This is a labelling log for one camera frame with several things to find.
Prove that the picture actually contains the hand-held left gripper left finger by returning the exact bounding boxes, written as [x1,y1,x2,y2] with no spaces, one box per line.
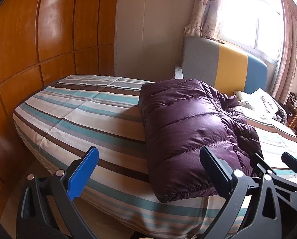
[16,146,99,239]

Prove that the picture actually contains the window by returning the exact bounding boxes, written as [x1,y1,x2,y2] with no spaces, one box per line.
[218,0,285,63]

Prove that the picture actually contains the striped bed blanket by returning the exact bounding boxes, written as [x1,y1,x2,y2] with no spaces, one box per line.
[13,74,297,237]

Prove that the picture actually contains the white bed side rail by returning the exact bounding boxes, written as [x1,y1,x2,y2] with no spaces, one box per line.
[173,64,184,80]

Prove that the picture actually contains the grey yellow blue headboard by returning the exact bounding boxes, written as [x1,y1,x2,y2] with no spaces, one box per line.
[182,36,268,95]

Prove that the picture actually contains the cluttered wooden desk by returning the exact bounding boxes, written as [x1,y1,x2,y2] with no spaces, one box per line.
[286,92,297,109]

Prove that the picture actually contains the wooden wardrobe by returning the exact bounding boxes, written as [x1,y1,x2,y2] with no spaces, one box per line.
[0,0,119,221]

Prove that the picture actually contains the plain pale pillow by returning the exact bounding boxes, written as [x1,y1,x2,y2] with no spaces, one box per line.
[233,91,254,110]

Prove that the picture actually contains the purple puffer jacket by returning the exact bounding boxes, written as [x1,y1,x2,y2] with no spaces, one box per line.
[139,79,264,204]

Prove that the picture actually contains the pink patterned curtain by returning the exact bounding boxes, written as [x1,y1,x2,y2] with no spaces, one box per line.
[184,0,229,41]
[271,0,297,105]

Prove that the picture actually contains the white deer print pillow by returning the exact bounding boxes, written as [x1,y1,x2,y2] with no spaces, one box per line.
[248,88,280,120]

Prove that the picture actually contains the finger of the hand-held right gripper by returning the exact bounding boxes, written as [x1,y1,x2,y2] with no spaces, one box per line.
[281,151,297,184]
[249,152,279,180]

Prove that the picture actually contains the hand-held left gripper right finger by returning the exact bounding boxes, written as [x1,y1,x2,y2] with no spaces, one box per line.
[199,146,281,239]

